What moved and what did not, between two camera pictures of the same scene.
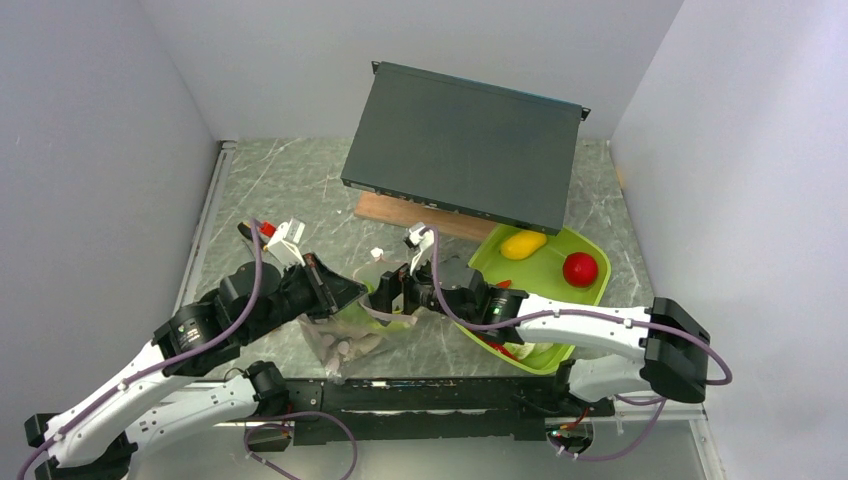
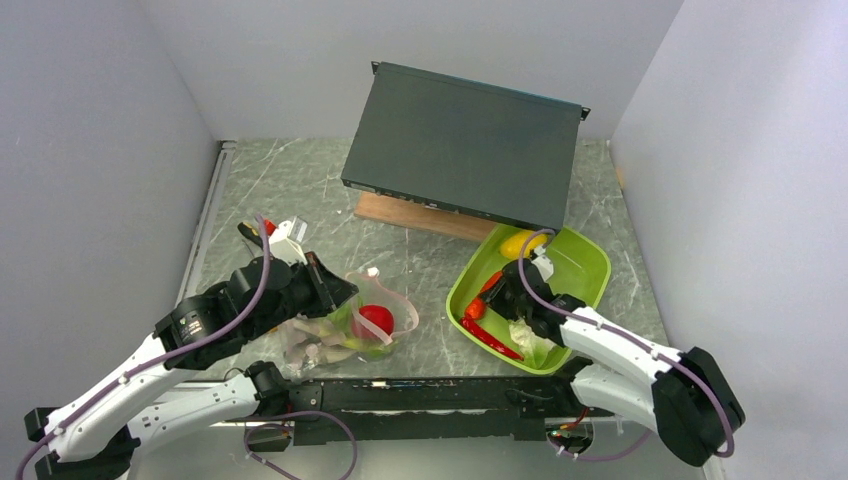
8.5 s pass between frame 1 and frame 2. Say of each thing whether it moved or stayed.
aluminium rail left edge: stayed
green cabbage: moved
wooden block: stayed
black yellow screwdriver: stayed
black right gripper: moved
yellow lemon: stayed
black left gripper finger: stayed
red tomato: moved
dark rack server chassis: stayed
